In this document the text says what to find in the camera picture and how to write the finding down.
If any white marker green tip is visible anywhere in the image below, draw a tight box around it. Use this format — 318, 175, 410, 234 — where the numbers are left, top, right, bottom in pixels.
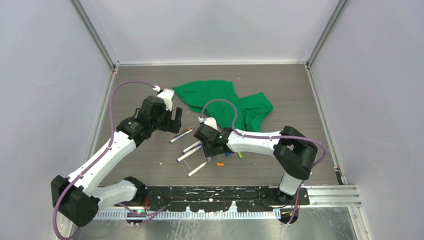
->
187, 162, 207, 177

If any red orange pen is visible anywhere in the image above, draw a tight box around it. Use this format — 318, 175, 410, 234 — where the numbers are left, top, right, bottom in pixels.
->
172, 126, 194, 139

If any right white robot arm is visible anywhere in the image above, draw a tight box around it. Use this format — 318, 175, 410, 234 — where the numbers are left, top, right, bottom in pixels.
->
194, 123, 318, 206

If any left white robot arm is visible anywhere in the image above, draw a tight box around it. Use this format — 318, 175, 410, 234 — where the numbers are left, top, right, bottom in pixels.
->
51, 89, 183, 227

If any white marker blue tip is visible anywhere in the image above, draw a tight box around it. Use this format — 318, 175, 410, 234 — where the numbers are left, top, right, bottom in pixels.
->
182, 141, 202, 154

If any white marker blue end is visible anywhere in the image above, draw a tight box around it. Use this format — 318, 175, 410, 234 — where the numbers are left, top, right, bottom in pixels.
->
176, 147, 202, 162

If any green cloth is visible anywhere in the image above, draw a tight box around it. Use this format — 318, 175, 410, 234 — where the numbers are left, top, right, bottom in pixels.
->
173, 80, 273, 132

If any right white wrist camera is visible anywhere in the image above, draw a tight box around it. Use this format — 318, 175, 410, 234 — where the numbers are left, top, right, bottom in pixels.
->
198, 116, 218, 130

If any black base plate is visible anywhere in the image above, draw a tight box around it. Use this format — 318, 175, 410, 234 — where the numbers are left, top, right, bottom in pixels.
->
124, 186, 295, 213

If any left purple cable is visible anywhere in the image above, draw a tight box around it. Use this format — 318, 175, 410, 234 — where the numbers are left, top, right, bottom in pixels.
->
52, 80, 162, 240

